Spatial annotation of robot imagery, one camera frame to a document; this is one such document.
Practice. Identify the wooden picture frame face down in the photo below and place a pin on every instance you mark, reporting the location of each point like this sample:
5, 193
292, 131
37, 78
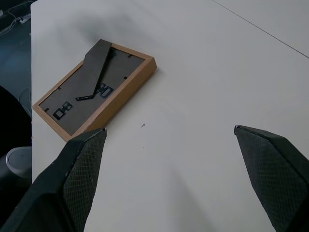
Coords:
96, 89

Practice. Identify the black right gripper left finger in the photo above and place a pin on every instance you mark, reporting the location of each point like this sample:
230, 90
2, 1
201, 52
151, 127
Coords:
60, 183

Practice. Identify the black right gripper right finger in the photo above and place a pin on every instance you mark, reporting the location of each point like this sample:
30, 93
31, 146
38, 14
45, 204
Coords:
272, 169

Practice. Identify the white power strip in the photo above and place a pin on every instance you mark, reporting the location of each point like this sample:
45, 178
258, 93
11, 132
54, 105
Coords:
24, 18

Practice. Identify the white round device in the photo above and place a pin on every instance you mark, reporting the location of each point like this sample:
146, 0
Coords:
19, 162

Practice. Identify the black rounded object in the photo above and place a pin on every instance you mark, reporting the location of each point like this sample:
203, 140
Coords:
10, 120

